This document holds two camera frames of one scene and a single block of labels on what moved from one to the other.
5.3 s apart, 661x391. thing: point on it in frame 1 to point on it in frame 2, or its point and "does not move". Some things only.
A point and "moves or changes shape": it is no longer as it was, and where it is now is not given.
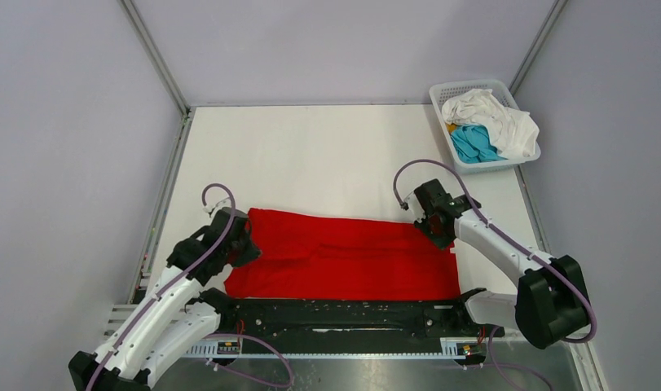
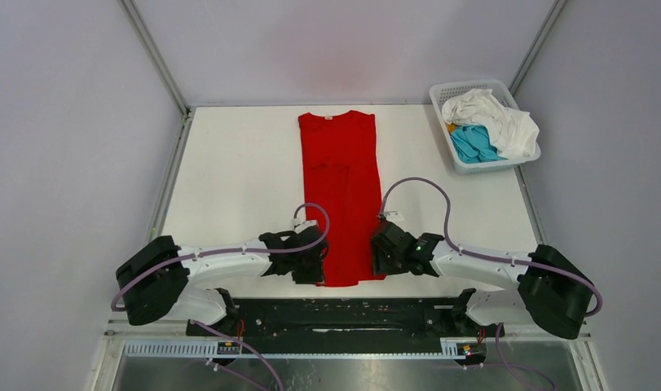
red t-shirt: (343, 256) moves or changes shape
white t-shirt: (517, 133) does not move
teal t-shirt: (472, 144) does not move
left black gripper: (251, 253) to (315, 275)
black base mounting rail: (247, 318) does not move
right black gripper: (441, 243) to (380, 265)
